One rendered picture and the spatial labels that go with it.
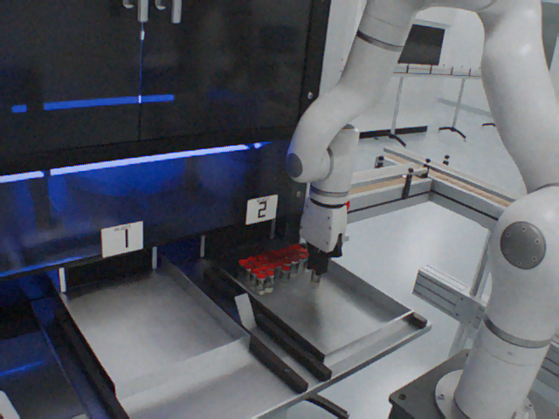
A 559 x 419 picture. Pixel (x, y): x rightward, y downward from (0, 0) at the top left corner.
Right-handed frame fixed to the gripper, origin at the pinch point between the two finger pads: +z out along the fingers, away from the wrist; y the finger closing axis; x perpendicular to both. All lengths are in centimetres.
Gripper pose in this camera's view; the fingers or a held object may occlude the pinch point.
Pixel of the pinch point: (317, 263)
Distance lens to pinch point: 112.7
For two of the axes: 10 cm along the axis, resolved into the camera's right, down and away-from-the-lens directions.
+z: -1.1, 9.1, 3.9
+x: 7.8, -1.7, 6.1
